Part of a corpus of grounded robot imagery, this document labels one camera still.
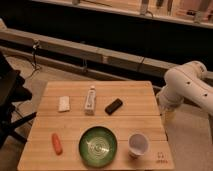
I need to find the white rectangular block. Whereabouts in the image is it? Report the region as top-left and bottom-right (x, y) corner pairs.
(58, 96), (70, 112)

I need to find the orange carrot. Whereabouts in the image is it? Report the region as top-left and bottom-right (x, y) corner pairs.
(52, 133), (63, 155)

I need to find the green ceramic bowl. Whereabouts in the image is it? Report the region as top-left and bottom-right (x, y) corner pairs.
(78, 126), (117, 168)

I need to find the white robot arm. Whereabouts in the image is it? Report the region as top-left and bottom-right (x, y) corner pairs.
(156, 61), (213, 124)

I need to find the black office chair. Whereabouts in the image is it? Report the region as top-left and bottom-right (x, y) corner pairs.
(0, 51), (36, 148)

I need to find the white tube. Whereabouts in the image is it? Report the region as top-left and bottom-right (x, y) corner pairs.
(84, 86), (96, 115)

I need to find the white paper cup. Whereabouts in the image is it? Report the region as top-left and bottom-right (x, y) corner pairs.
(128, 133), (149, 158)

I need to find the black hanging cable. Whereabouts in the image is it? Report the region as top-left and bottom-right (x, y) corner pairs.
(31, 40), (43, 72)

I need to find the black rectangular block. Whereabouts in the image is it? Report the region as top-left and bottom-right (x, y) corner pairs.
(105, 99), (123, 115)

